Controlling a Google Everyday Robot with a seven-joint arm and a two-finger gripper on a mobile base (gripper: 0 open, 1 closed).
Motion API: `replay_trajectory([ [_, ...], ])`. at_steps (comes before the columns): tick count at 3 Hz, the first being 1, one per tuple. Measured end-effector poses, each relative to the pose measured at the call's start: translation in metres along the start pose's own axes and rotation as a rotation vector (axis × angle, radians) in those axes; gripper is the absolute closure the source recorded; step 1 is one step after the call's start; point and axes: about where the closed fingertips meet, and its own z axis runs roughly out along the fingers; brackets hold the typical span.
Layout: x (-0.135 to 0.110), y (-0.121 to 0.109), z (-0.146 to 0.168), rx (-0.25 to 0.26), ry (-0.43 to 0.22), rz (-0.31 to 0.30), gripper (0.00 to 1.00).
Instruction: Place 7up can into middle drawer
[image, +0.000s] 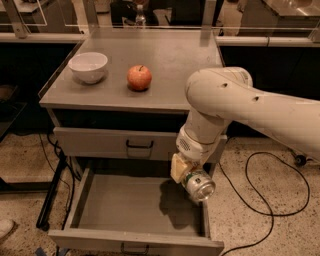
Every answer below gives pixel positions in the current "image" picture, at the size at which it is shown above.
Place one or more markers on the white shoe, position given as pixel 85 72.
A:
pixel 6 226

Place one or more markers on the grey drawer cabinet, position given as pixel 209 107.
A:
pixel 171 56

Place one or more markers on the black table leg frame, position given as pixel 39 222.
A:
pixel 43 218

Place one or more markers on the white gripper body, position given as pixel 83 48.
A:
pixel 190 146

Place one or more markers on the white ceramic bowl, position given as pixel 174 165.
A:
pixel 89 67

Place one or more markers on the silver 7up can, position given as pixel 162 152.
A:
pixel 199 185

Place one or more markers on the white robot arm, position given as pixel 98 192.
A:
pixel 219 96

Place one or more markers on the open middle drawer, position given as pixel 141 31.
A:
pixel 136 214

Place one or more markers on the red apple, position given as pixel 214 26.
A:
pixel 139 78

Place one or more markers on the closed top drawer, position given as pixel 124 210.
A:
pixel 122 144

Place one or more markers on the black wheeled cart base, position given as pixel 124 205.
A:
pixel 299 159

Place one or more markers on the clear water bottle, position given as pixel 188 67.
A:
pixel 140 20

